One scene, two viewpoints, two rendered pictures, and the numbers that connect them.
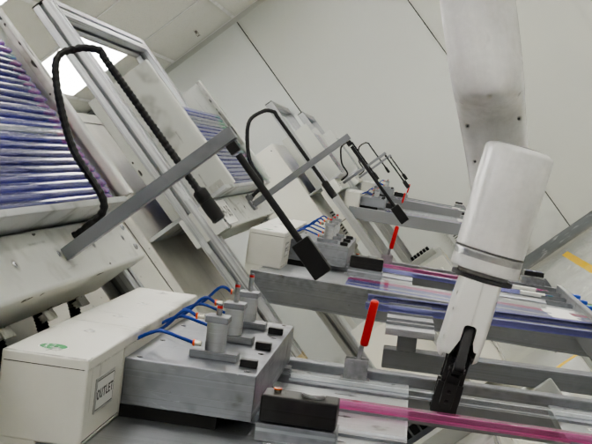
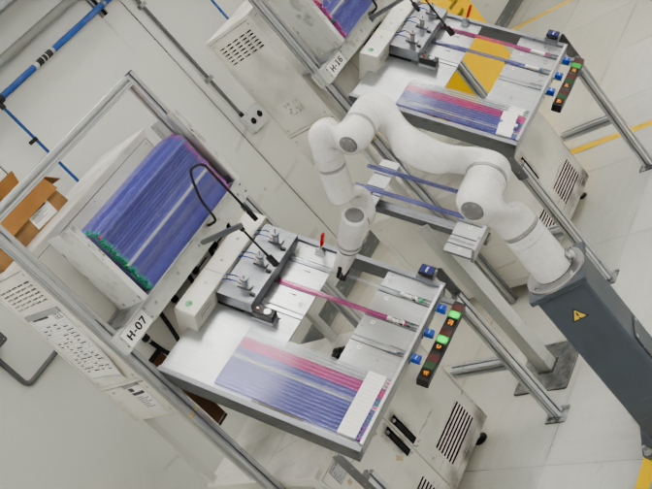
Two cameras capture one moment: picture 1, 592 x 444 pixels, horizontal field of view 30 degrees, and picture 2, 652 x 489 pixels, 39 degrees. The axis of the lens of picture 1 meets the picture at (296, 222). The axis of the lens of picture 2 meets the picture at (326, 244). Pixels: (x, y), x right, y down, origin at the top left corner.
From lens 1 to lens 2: 243 cm
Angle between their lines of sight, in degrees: 48
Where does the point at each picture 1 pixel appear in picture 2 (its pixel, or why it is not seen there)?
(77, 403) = (194, 323)
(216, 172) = (333, 37)
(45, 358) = (183, 312)
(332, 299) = not seen: hidden behind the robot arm
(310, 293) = not seen: hidden behind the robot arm
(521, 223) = (353, 242)
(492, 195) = (342, 233)
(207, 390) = (239, 304)
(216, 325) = (243, 281)
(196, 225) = (318, 78)
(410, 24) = not seen: outside the picture
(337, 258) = (413, 56)
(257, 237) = (363, 57)
